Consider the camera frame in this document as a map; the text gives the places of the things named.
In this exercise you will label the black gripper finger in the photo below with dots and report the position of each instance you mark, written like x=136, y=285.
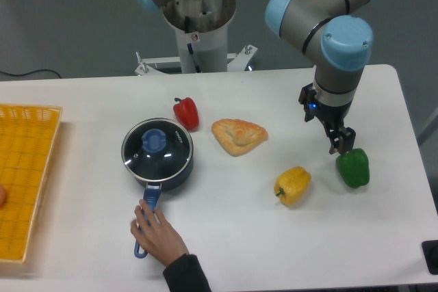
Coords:
x=333, y=135
x=346, y=139

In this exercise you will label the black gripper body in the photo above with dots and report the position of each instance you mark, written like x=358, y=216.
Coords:
x=329, y=109

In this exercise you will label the dark blue saucepan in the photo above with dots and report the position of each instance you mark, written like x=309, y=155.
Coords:
x=161, y=175

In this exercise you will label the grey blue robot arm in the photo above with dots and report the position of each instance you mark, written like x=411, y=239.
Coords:
x=324, y=31

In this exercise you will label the dark sleeved forearm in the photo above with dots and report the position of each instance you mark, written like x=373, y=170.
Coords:
x=186, y=275

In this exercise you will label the glass lid with blue knob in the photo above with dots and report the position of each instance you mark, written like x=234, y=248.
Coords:
x=155, y=150

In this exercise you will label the person's hand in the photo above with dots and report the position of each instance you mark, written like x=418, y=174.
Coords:
x=156, y=235

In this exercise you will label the green bell pepper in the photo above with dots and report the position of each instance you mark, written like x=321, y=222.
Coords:
x=354, y=168

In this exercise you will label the yellow bell pepper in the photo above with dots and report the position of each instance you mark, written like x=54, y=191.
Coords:
x=291, y=185

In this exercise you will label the grey stand at right edge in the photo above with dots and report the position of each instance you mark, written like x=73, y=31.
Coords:
x=428, y=127

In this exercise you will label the golden pastry bread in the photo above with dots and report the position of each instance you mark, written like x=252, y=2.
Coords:
x=238, y=137

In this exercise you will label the black device at table edge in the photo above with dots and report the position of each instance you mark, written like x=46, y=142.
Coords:
x=430, y=250

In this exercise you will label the red bell pepper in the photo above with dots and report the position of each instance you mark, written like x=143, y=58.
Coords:
x=186, y=113

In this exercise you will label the yellow woven basket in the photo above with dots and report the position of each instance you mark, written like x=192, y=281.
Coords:
x=28, y=134

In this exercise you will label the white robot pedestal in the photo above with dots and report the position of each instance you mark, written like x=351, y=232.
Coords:
x=201, y=32

